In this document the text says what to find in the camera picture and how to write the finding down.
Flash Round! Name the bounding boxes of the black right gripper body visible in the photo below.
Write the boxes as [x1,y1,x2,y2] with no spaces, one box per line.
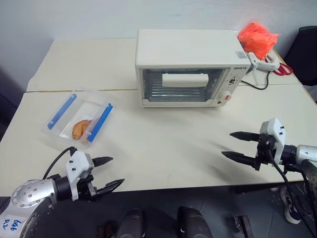
[253,133,277,172]

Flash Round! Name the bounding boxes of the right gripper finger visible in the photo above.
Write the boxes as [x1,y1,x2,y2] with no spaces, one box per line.
[221,151,257,168]
[229,131,261,143]

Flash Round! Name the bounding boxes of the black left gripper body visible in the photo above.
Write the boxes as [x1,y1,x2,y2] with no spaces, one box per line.
[78,173,100,202]

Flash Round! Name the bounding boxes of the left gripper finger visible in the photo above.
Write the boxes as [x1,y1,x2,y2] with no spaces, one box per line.
[92,156,114,168]
[96,178,125,197]

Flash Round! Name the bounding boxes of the orange food piece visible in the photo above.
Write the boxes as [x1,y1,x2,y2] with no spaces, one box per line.
[72,119,93,141]

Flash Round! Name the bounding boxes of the clear container with blue clips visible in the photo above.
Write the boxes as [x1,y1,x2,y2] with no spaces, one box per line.
[41,87,115,150]

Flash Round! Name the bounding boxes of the white toaster oven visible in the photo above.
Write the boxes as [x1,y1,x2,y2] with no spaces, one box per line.
[135,29,252,108]

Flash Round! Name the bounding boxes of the blue container clip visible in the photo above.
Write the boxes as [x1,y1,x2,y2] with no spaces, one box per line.
[87,102,114,143]
[47,93,78,130]

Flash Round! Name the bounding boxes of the black white sneaker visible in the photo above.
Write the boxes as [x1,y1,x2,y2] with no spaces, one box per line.
[280,186,302,225]

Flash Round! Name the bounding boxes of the white power strip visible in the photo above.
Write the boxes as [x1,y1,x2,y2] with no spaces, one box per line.
[246,52,281,73]

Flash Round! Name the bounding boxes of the orange plastic bag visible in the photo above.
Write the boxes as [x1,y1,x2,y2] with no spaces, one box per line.
[237,22,279,60]

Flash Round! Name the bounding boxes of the black chair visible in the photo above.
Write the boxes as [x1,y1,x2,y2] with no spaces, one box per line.
[283,25,317,87]

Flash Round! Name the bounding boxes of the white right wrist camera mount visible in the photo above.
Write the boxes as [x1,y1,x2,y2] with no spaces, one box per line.
[259,118,287,165]

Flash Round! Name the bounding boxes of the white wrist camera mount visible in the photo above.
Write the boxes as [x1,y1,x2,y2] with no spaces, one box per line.
[259,118,287,165]
[65,150,95,202]

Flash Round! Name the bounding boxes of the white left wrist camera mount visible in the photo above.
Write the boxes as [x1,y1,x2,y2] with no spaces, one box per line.
[65,150,95,202]

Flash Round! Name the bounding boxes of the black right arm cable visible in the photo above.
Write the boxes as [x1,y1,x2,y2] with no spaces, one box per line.
[268,148,317,235]

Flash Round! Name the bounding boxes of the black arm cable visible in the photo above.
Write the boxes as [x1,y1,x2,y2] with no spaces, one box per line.
[42,146,76,180]
[268,148,317,235]

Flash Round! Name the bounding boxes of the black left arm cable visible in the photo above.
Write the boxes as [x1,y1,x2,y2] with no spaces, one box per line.
[42,146,76,180]

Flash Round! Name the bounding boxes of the red handled scissors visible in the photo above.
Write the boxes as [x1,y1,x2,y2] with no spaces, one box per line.
[265,55,294,76]

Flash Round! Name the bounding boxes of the white plastic cylinder tube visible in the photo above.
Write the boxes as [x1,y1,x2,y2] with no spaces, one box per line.
[161,72,209,88]

